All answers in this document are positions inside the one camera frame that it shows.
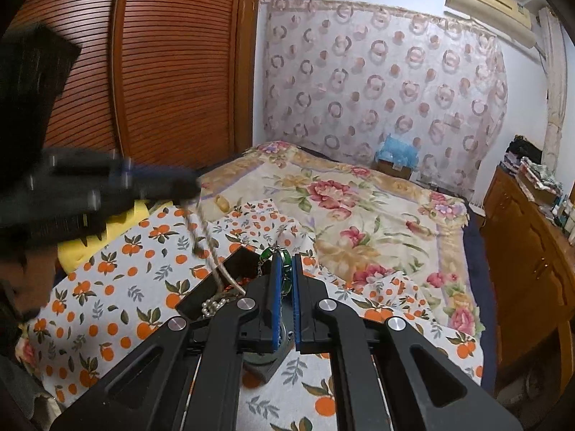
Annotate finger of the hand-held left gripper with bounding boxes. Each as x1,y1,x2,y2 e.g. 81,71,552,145
49,149,201,190
89,183,199,217

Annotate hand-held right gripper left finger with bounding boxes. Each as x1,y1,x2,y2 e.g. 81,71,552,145
49,251,288,431

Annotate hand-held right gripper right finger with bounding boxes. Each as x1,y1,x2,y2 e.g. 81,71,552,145
290,252,524,431

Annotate green jade bracelet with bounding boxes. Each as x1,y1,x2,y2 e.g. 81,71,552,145
257,243,292,300

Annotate black square box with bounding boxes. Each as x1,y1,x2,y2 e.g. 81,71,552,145
174,246,289,381

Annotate yellow plush toy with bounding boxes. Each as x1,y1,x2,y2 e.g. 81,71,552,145
55,199,152,275

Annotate floral blanket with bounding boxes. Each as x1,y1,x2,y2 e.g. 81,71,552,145
197,140,489,338

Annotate orange fruit print cloth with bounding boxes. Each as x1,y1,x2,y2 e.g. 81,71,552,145
15,196,484,431

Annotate brown slatted wooden wardrobe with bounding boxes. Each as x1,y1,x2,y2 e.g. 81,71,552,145
8,0,262,177

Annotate small cardboard box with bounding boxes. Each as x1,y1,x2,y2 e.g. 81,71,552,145
376,157,415,181

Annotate blue plastic bag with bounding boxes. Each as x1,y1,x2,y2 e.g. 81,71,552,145
374,133,422,172

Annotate brown wooden cabinet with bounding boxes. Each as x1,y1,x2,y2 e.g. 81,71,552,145
482,165,575,392

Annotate circle patterned curtain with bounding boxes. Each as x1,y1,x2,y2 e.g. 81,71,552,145
262,0,509,199

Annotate stack of dark clothes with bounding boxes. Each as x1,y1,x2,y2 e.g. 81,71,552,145
502,134,547,177

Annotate folded patterned cloth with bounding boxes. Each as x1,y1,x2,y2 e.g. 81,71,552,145
516,156,565,199

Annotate row of cosmetic bottles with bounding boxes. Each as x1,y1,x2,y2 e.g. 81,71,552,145
549,192,575,244

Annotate beige tied drape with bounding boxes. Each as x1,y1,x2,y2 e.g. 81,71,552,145
536,6,570,172

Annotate beige air conditioner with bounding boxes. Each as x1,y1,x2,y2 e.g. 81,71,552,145
443,0,541,48

